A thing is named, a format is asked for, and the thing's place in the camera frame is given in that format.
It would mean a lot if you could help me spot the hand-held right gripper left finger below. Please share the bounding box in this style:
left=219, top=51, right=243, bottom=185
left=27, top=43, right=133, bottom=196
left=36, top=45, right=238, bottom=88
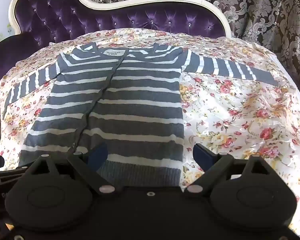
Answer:
left=27, top=142, right=115, bottom=193

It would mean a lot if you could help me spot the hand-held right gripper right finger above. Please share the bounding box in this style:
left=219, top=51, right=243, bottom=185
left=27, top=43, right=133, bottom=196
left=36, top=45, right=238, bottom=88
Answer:
left=184, top=144, right=268, bottom=193

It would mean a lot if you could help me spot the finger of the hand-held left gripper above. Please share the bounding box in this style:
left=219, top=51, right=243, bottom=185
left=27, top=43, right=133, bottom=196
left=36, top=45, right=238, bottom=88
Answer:
left=0, top=156, right=28, bottom=182

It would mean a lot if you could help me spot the grey white striped cardigan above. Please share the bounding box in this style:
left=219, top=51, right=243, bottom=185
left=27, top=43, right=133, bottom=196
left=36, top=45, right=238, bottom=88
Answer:
left=4, top=42, right=286, bottom=188

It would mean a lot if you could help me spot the floral blanket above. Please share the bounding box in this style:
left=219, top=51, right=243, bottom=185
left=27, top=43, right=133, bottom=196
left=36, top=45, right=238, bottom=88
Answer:
left=0, top=29, right=300, bottom=240

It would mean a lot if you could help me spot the purple tufted sofa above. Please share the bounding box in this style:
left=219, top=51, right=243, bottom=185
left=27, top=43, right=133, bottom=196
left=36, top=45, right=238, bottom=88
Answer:
left=0, top=0, right=232, bottom=92

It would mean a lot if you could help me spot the grey damask curtain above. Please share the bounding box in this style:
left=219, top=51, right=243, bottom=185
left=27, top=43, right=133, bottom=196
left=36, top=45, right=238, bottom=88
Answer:
left=17, top=0, right=300, bottom=130

